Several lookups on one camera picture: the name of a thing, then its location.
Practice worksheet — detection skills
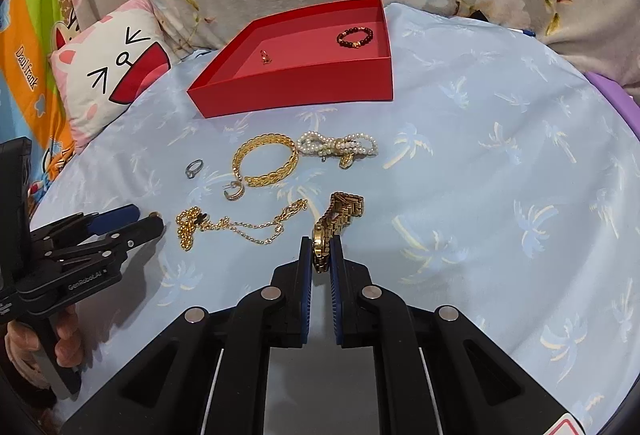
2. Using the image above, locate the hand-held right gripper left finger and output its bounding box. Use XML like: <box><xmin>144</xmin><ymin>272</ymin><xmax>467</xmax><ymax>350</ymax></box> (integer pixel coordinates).
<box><xmin>60</xmin><ymin>236</ymin><xmax>314</xmax><ymax>435</ymax></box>

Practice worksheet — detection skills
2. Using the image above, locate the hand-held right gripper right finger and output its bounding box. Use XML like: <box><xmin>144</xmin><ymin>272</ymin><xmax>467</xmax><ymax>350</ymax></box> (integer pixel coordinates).
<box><xmin>328</xmin><ymin>235</ymin><xmax>586</xmax><ymax>435</ymax></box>

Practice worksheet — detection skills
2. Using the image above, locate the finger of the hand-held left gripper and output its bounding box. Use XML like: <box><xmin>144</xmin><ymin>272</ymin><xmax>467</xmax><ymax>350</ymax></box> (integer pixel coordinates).
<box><xmin>42</xmin><ymin>213</ymin><xmax>166</xmax><ymax>277</ymax></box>
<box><xmin>31</xmin><ymin>205</ymin><xmax>140</xmax><ymax>257</ymax></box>

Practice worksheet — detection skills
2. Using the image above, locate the thin gold chain necklace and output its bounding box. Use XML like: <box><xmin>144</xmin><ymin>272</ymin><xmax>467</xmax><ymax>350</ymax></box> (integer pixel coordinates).
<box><xmin>200</xmin><ymin>198</ymin><xmax>309</xmax><ymax>246</ymax></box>

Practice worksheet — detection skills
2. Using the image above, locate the gold wristwatch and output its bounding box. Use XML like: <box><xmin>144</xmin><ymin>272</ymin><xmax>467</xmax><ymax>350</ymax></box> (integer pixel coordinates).
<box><xmin>312</xmin><ymin>191</ymin><xmax>366</xmax><ymax>274</ymax></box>

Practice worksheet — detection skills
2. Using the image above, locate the gold chain-link bangle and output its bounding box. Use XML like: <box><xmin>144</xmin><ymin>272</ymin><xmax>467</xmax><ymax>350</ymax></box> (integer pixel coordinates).
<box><xmin>231</xmin><ymin>133</ymin><xmax>300</xmax><ymax>189</ymax></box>

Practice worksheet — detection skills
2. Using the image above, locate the red cardboard box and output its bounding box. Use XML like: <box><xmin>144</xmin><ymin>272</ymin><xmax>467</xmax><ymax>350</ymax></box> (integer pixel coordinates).
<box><xmin>187</xmin><ymin>0</ymin><xmax>396</xmax><ymax>119</ymax></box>

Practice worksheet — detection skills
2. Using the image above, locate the person's left hand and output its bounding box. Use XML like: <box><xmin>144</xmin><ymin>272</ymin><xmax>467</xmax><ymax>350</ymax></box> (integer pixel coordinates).
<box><xmin>4</xmin><ymin>305</ymin><xmax>86</xmax><ymax>418</ymax></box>

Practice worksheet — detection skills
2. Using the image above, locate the white cat face pillow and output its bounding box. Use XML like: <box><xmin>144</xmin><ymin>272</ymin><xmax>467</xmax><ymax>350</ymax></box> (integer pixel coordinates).
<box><xmin>50</xmin><ymin>0</ymin><xmax>173</xmax><ymax>154</ymax></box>

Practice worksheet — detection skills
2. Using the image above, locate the colourful cartoon printed sheet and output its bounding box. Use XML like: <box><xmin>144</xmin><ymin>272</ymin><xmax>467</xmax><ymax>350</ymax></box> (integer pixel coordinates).
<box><xmin>0</xmin><ymin>0</ymin><xmax>81</xmax><ymax>221</ymax></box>

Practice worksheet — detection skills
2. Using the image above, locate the purple cloth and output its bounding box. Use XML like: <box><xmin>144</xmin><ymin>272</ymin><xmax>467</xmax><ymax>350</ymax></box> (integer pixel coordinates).
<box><xmin>585</xmin><ymin>70</ymin><xmax>640</xmax><ymax>143</ymax></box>

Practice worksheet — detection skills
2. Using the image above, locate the white pearl bracelet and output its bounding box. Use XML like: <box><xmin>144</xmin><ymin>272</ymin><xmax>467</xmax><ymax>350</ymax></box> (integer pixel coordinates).
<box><xmin>296</xmin><ymin>131</ymin><xmax>379</xmax><ymax>170</ymax></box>

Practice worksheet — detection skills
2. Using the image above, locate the dark bead bracelet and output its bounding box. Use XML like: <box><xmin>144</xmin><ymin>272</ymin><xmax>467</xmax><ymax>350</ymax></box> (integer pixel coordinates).
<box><xmin>336</xmin><ymin>27</ymin><xmax>374</xmax><ymax>50</ymax></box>

